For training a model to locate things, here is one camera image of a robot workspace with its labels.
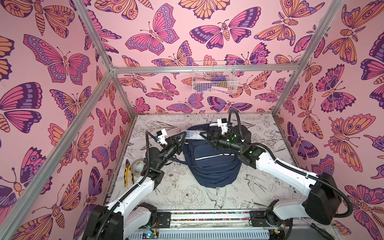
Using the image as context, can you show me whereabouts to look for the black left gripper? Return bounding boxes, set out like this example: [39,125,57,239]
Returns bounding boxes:
[154,133,185,173]

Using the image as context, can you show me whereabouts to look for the clear plastic pen case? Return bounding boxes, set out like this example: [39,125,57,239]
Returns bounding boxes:
[186,130,208,140]

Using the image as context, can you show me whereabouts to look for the navy blue student backpack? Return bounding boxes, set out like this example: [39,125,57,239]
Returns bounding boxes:
[175,139,242,188]

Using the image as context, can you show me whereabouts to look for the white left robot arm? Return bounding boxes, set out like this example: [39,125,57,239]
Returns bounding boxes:
[82,131,187,240]

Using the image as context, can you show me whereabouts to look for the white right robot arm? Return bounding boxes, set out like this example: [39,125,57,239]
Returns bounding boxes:
[200,130,354,225]

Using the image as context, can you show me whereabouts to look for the clear tape roll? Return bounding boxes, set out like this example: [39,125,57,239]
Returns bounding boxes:
[131,159,146,177]

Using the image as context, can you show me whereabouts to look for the small green circuit board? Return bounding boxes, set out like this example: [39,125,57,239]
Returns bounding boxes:
[142,232,159,240]

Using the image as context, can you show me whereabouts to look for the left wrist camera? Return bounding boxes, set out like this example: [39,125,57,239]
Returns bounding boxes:
[156,129,168,147]

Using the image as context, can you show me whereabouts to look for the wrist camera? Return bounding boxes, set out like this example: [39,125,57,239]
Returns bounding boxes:
[217,118,229,135]
[156,129,168,147]

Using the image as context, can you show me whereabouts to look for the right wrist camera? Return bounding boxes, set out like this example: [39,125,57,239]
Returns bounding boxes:
[217,118,229,135]

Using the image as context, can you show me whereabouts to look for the yellow handled pliers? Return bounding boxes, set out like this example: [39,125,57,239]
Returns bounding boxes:
[124,159,134,188]

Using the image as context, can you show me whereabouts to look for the white wire wall basket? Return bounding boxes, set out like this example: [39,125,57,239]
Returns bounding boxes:
[191,61,239,95]

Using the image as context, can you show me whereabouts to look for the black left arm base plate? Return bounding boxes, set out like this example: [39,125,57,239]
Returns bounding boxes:
[149,212,172,229]

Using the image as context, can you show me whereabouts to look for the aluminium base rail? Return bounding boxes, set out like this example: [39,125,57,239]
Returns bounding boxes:
[80,209,340,240]

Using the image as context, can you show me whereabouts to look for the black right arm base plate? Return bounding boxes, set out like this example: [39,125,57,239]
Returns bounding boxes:
[249,210,270,227]

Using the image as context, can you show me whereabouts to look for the black screwdriver handle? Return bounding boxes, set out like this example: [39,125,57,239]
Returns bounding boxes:
[302,218,334,240]

